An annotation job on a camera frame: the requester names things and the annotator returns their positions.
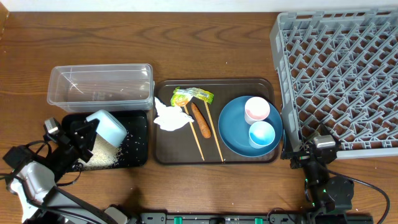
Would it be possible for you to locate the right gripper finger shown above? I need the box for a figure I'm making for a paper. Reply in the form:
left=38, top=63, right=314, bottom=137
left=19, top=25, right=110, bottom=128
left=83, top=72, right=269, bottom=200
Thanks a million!
left=318, top=124, right=332, bottom=136
left=283, top=130, right=294, bottom=152

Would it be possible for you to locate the light blue bowl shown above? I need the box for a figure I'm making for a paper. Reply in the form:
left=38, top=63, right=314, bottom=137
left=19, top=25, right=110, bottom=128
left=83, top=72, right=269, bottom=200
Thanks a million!
left=86, top=110, right=127, bottom=147

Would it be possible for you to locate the pile of white rice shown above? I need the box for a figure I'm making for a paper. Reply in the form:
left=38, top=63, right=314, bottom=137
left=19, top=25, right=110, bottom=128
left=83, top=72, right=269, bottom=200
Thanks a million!
left=78, top=135, right=122, bottom=170

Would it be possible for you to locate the white napkin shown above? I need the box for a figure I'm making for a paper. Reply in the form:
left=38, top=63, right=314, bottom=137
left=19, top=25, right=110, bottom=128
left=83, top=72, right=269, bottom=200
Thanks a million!
left=154, top=97, right=194, bottom=131

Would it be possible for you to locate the orange carrot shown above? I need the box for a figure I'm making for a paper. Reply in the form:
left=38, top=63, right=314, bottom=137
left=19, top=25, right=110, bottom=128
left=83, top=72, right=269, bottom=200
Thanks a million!
left=191, top=103, right=211, bottom=139

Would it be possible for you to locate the green snack wrapper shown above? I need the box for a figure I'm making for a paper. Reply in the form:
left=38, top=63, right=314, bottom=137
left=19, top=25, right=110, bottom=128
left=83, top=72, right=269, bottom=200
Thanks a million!
left=170, top=86, right=214, bottom=107

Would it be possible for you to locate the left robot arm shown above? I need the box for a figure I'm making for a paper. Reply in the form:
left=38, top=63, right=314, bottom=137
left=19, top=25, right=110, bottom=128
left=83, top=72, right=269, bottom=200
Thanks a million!
left=1, top=118, right=130, bottom=223

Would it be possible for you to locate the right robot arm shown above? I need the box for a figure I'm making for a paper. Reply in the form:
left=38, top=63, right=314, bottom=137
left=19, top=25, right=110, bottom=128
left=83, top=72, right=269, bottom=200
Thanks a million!
left=281, top=125, right=354, bottom=223

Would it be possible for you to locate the grey dishwasher rack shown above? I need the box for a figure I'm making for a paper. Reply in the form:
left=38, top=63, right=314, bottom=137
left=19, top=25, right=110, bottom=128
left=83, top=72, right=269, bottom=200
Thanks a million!
left=270, top=7, right=397, bottom=159

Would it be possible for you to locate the light blue cup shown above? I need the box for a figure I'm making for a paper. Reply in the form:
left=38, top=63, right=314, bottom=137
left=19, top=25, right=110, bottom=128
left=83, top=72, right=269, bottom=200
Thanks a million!
left=249, top=121, right=275, bottom=149

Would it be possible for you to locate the pink cup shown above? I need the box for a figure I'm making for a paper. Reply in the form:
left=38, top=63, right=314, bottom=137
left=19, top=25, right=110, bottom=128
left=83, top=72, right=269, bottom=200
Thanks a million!
left=244, top=96, right=271, bottom=125

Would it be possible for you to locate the black plastic tray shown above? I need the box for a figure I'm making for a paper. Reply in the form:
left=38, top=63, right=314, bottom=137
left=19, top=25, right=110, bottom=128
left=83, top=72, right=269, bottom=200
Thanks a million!
left=62, top=111, right=147, bottom=169

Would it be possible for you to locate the dark blue plate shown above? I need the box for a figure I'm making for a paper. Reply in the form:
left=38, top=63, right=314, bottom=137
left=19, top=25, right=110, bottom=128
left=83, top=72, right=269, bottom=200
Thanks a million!
left=218, top=96, right=284, bottom=157

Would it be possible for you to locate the clear plastic bin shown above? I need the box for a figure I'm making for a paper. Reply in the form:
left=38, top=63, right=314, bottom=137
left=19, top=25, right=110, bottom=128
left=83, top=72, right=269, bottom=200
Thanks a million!
left=47, top=63, right=155, bottom=113

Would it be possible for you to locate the dark brown serving tray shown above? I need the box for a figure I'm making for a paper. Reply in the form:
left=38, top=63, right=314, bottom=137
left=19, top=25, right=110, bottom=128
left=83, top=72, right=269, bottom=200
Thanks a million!
left=154, top=78, right=279, bottom=165

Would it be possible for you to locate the right wooden chopstick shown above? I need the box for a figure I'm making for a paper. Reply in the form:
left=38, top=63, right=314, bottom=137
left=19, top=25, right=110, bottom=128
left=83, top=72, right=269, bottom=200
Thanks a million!
left=204, top=101, right=224, bottom=163

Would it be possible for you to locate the wooden chopstick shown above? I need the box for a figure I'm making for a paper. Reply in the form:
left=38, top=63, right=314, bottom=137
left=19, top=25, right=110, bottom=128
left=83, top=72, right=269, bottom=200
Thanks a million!
left=204, top=101, right=224, bottom=163
left=183, top=105, right=205, bottom=161

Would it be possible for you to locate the left wooden chopstick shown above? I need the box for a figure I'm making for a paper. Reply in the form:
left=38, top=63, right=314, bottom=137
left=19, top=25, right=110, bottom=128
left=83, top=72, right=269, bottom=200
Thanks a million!
left=183, top=105, right=205, bottom=161

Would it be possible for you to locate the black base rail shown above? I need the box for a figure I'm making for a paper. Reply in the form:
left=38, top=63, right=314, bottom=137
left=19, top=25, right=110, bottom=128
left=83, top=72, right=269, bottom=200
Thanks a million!
left=135, top=211, right=374, bottom=224

